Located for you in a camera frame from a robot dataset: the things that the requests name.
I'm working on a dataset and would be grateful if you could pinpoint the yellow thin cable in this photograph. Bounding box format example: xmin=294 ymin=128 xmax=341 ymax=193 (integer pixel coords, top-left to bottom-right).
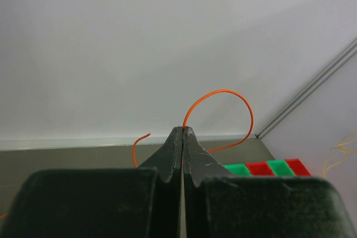
xmin=322 ymin=130 xmax=357 ymax=178

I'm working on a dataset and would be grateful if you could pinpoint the green bin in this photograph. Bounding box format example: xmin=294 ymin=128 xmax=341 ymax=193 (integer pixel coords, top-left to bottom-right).
xmin=267 ymin=159 xmax=295 ymax=176
xmin=224 ymin=164 xmax=252 ymax=176

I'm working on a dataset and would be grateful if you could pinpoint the red bin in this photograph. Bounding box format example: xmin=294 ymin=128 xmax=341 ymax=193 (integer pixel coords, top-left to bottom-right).
xmin=245 ymin=162 xmax=275 ymax=176
xmin=284 ymin=159 xmax=311 ymax=176

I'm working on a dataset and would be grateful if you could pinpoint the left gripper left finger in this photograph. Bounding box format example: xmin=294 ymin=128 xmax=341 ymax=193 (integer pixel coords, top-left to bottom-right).
xmin=1 ymin=127 xmax=183 ymax=237

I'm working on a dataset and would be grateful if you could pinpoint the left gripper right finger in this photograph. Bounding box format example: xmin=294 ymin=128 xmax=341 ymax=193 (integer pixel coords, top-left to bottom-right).
xmin=182 ymin=127 xmax=354 ymax=237

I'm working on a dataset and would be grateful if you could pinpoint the right aluminium frame post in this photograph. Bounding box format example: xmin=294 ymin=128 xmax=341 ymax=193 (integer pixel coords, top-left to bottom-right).
xmin=255 ymin=38 xmax=356 ymax=139

